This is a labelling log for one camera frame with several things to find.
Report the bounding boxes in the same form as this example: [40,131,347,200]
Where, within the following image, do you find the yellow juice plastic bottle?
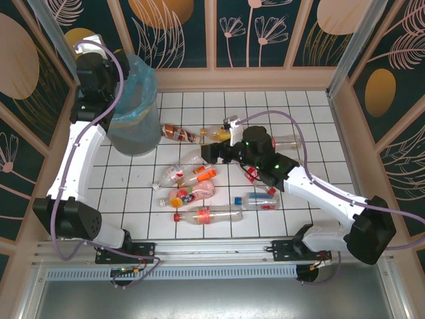
[200,125,230,142]

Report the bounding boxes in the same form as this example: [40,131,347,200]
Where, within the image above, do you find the clear bottle orange label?
[177,163,219,187]

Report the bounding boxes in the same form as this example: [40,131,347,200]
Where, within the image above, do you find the small cola bottle red label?
[244,165,277,195]

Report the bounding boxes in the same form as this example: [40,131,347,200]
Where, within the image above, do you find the clear bottle red cap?
[270,134,303,151]

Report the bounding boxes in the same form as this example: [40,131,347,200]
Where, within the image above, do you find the pink peach drink bottle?
[158,180,216,209]

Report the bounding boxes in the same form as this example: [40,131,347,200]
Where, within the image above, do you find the clear bottle blue cap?
[234,191,282,211]

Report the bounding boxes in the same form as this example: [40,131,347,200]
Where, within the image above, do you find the large cola bottle red cap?
[173,204,244,226]

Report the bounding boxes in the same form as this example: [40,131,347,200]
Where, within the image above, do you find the grey metal mesh bin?
[106,76,163,157]

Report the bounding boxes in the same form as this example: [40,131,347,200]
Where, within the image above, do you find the brown drink plastic bottle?
[161,123,202,144]

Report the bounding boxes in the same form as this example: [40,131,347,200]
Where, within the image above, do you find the crushed clear bottle white cap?
[151,149,204,192]

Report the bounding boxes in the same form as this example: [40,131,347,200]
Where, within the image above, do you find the aluminium frame post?
[26,0,79,60]
[325,0,399,99]

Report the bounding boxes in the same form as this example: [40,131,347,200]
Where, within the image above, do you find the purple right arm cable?
[234,110,425,286]

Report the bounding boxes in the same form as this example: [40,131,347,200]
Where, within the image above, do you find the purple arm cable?
[234,110,425,286]
[49,39,163,289]

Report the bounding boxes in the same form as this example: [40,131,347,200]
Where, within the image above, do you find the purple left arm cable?
[49,39,163,289]

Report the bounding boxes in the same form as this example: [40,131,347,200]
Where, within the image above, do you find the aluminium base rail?
[31,236,394,266]

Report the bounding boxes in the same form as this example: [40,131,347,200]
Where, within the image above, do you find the grey slotted cable duct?
[46,265,298,280]

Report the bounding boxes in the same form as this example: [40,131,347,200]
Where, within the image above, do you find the red yellow power wires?
[310,257,333,270]
[111,257,149,278]

